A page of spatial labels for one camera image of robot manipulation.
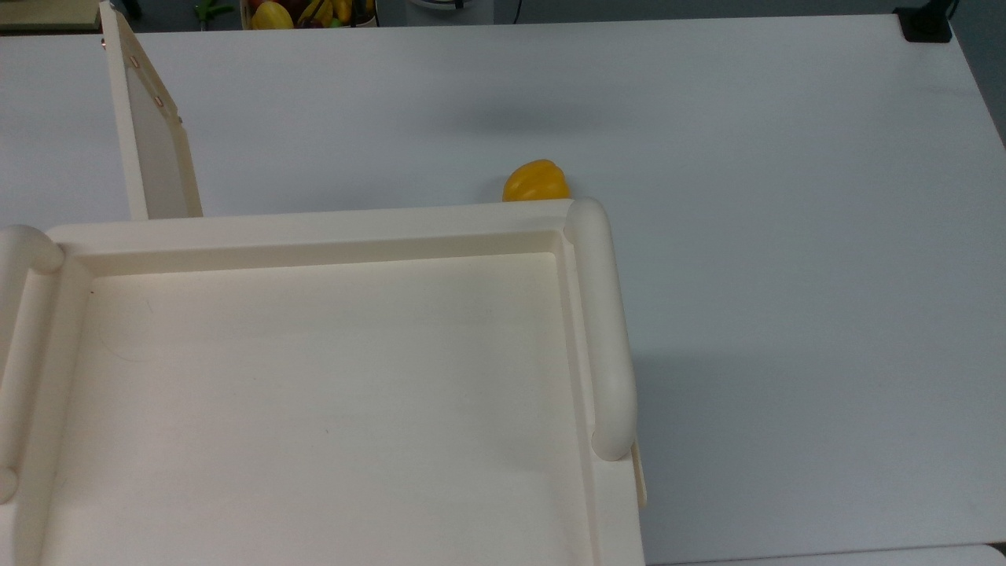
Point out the yellow toy fruit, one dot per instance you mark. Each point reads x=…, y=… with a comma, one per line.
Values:
x=271, y=16

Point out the cream wooden cabinet door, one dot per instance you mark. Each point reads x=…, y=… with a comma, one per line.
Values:
x=153, y=157

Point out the fruit basket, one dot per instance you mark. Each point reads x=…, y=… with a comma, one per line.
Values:
x=354, y=19

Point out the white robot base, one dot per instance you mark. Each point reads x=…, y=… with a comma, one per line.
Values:
x=449, y=9

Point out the yellow toy banana bunch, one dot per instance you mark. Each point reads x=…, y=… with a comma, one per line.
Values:
x=318, y=11

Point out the yellow bell pepper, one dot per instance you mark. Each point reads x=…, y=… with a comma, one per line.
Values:
x=536, y=181

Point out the black table clamp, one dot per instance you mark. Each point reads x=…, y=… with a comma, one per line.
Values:
x=924, y=25

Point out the wooden side table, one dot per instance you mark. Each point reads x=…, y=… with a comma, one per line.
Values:
x=43, y=14

